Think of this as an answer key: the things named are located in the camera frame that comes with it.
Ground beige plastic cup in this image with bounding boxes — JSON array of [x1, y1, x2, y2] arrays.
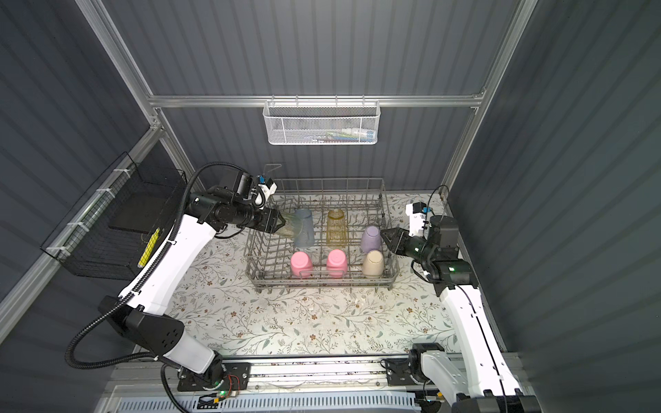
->
[[363, 250, 385, 278]]

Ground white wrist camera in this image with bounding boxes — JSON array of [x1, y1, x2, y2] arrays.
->
[[254, 176, 277, 209], [406, 201, 430, 237]]

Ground white mesh wall basket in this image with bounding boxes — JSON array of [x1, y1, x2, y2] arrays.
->
[[263, 99, 381, 146]]

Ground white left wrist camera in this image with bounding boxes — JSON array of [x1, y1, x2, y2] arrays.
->
[[254, 176, 277, 209]]

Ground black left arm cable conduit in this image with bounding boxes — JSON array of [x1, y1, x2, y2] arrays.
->
[[64, 162, 249, 413]]

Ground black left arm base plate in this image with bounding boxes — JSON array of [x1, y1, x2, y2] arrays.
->
[[177, 362, 252, 392]]

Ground floral table mat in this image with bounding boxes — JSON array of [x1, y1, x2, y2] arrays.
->
[[146, 193, 466, 357]]

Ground black wire wall basket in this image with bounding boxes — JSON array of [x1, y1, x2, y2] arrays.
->
[[41, 152, 187, 280]]

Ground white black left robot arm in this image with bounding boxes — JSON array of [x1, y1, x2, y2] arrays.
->
[[100, 172, 286, 387]]

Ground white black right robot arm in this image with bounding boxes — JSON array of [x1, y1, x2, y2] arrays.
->
[[380, 215, 542, 412]]

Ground green transparent cup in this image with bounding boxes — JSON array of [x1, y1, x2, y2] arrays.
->
[[275, 211, 302, 239]]

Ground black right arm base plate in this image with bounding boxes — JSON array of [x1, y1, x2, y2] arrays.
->
[[380, 357, 428, 386]]

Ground blue transparent cup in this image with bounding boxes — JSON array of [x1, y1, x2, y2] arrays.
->
[[294, 208, 315, 249]]

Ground pink plastic cup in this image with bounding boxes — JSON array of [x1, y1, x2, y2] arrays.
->
[[290, 251, 314, 279], [326, 250, 349, 278]]

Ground yellow transparent cup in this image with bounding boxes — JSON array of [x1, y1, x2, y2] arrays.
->
[[326, 209, 348, 248]]

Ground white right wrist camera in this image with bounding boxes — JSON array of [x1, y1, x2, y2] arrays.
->
[[406, 201, 430, 237]]

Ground lilac plastic cup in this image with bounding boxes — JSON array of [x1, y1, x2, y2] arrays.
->
[[361, 225, 382, 254]]

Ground items in white basket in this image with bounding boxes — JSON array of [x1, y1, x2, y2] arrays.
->
[[305, 128, 377, 144]]

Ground white slotted cable duct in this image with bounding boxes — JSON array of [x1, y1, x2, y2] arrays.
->
[[115, 391, 422, 413]]

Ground grey wire dish rack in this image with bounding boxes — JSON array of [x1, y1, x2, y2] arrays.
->
[[245, 163, 397, 292]]

